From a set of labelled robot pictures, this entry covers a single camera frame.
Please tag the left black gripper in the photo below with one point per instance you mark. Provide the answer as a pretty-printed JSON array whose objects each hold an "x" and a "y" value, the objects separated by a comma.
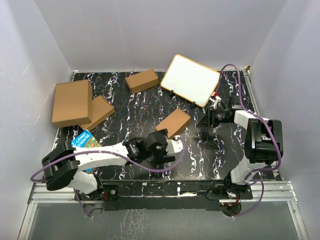
[{"x": 162, "y": 156}]

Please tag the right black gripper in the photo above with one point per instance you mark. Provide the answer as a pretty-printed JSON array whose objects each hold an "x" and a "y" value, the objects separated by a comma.
[{"x": 204, "y": 122}]

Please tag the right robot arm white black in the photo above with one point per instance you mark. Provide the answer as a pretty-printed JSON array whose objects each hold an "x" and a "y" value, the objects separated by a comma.
[{"x": 263, "y": 143}]

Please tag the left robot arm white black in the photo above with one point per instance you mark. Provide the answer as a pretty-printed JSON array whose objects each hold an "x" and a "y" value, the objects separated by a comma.
[{"x": 67, "y": 165}]

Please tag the small cardboard box at back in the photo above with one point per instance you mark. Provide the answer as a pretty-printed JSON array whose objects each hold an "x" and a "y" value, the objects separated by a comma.
[{"x": 142, "y": 81}]

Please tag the flat cardboard box under large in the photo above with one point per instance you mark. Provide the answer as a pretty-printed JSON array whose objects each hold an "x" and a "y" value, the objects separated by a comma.
[{"x": 101, "y": 110}]

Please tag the large closed cardboard box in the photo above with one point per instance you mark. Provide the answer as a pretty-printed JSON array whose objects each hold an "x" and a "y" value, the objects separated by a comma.
[{"x": 73, "y": 104}]

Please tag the white board orange rim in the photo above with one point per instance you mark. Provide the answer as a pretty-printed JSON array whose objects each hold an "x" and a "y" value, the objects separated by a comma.
[{"x": 190, "y": 80}]

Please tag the colourful children's book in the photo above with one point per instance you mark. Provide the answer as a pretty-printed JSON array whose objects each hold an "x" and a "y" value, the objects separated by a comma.
[{"x": 85, "y": 140}]

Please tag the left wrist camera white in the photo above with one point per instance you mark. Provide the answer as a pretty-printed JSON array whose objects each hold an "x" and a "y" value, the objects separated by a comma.
[{"x": 174, "y": 145}]

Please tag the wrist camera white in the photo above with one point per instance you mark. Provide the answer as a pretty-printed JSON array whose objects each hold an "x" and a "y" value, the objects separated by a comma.
[
  {"x": 174, "y": 145},
  {"x": 215, "y": 99}
]

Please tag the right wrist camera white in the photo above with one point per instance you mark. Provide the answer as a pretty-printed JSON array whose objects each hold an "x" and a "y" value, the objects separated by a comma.
[{"x": 215, "y": 99}]

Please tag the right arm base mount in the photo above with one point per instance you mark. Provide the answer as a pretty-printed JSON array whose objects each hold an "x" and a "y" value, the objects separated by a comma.
[{"x": 225, "y": 189}]

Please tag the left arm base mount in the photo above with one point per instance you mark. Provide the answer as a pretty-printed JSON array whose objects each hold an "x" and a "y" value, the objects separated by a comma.
[{"x": 103, "y": 193}]

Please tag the aluminium frame rail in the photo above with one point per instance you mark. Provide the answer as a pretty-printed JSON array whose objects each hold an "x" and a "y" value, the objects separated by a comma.
[{"x": 164, "y": 210}]

